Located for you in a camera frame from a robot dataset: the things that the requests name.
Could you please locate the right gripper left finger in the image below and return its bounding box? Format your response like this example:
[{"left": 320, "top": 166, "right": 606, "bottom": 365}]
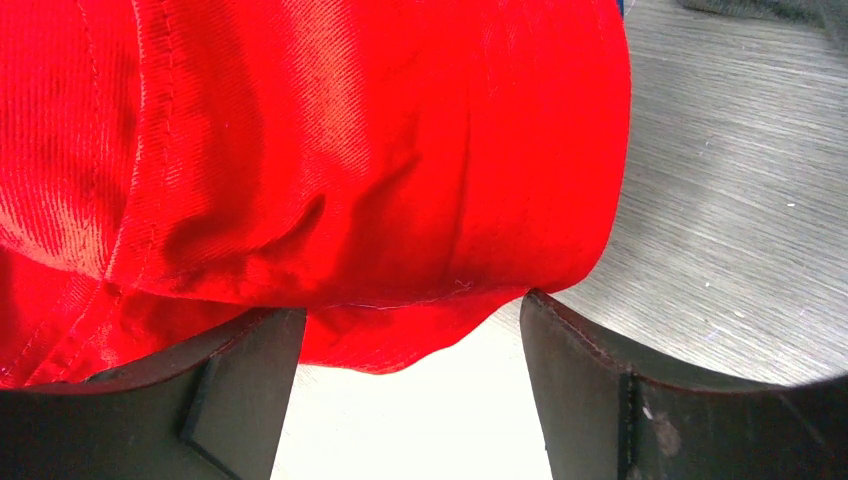
[{"left": 1, "top": 309, "right": 306, "bottom": 479}]

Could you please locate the red hat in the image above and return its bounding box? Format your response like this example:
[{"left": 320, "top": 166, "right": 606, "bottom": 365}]
[{"left": 1, "top": 1, "right": 631, "bottom": 388}]

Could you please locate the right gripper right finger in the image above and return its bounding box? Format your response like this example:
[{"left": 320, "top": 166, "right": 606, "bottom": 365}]
[{"left": 520, "top": 290, "right": 847, "bottom": 480}]

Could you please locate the black floral plush pillow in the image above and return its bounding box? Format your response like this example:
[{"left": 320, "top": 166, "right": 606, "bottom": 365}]
[{"left": 677, "top": 0, "right": 847, "bottom": 53}]

